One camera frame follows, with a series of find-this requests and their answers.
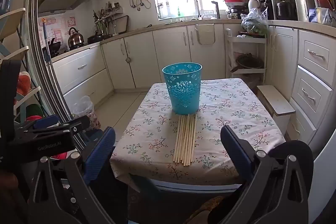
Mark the white electric water boiler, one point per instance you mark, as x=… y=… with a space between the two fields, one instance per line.
x=300 y=6

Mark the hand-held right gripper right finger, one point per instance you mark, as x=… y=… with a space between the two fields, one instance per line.
x=236 y=151

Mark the mug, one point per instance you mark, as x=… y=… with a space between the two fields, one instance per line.
x=231 y=16

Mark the patterned slipper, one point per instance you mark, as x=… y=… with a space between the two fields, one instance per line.
x=207 y=207

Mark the cutting board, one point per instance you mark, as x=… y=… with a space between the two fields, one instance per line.
x=120 y=24

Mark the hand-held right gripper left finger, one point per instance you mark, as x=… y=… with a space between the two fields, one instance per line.
x=99 y=154

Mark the pink backsplash sticker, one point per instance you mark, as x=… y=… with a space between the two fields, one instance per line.
x=59 y=27

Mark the black rice cooker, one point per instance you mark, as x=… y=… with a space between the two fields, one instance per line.
x=284 y=11

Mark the white base cabinet with wide drawers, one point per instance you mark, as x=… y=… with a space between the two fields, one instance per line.
x=81 y=74

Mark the sliding door frame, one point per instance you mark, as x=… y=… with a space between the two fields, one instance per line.
x=36 y=29

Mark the bundle of wooden chopsticks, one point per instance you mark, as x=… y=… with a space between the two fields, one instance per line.
x=185 y=140

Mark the white shoe rack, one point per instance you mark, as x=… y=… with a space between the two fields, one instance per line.
x=13 y=16

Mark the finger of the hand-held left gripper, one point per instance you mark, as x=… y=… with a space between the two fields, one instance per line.
x=46 y=122
x=76 y=125

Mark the white thermos jug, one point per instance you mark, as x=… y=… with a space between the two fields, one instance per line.
x=253 y=5

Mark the dish rack with bowls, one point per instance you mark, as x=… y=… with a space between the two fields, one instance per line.
x=235 y=3

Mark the black tap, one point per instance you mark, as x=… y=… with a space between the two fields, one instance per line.
x=217 y=8

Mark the black wok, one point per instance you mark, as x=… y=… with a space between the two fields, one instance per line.
x=52 y=47

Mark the red and green shoes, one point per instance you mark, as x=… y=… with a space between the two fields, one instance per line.
x=34 y=111

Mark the white stool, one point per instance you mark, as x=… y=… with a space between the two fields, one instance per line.
x=275 y=103

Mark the floral tablecloth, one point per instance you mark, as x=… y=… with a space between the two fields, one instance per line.
x=228 y=108

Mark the white hanging bin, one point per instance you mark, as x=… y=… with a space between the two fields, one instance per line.
x=206 y=35

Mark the plastic bag of vegetables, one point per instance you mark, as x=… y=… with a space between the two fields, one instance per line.
x=254 y=24

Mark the chrome sink faucet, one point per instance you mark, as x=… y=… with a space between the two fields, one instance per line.
x=196 y=3

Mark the blue box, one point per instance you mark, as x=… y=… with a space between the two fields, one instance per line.
x=313 y=15

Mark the white storage cart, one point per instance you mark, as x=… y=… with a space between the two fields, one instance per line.
x=252 y=40

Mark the wall utensil rack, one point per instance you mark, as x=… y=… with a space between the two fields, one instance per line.
x=103 y=18

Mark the black frying pan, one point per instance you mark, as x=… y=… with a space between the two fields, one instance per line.
x=97 y=39

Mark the teal perforated plastic basket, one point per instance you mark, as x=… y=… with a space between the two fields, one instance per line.
x=183 y=92

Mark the white base cabinet with doors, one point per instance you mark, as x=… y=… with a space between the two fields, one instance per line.
x=168 y=53

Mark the steel kettle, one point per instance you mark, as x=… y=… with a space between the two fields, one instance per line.
x=75 y=39

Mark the dark pot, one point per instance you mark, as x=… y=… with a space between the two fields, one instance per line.
x=249 y=62

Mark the orange plush slippers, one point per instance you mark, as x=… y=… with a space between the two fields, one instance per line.
x=24 y=82

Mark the green bottle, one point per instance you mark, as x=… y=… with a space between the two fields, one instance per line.
x=179 y=12

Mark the trash bin with plastic liner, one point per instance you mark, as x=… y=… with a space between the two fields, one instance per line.
x=84 y=109

